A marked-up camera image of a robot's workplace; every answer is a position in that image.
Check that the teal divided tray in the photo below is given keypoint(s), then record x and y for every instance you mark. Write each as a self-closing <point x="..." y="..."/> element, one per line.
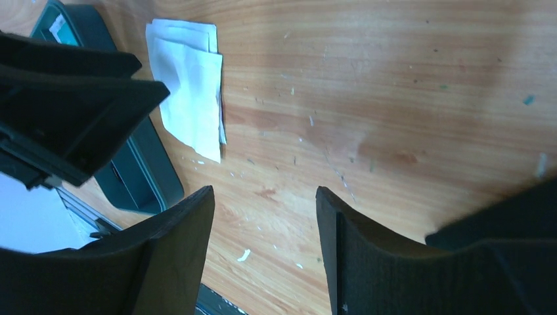
<point x="140" y="177"/>

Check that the white paper sachet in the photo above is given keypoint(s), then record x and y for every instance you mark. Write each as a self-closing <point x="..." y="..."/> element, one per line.
<point x="184" y="56"/>

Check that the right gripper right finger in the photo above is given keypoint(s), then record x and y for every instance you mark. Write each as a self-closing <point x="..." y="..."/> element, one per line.
<point x="371" y="269"/>

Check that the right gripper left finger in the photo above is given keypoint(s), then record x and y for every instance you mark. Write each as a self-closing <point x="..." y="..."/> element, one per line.
<point x="153" y="267"/>

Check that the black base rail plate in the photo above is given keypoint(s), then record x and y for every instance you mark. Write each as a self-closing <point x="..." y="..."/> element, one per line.
<point x="210" y="302"/>

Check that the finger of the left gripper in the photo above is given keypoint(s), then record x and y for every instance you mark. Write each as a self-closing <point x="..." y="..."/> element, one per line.
<point x="68" y="127"/>
<point x="37" y="55"/>

